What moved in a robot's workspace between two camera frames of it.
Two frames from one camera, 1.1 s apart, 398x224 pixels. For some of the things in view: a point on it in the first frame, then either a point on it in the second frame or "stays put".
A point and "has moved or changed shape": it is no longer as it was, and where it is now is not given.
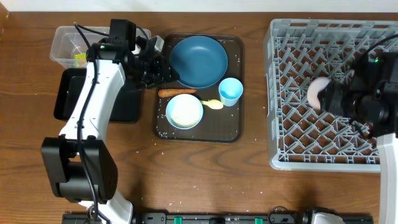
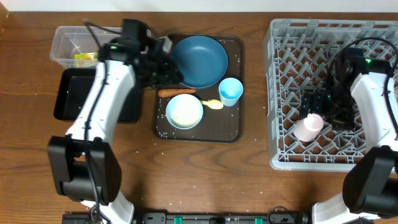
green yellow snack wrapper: x=80 y=56 stays put
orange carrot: x=163 y=93 stays put
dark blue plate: x=199 y=61 stays put
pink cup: x=318 y=93 has moved or changed shape
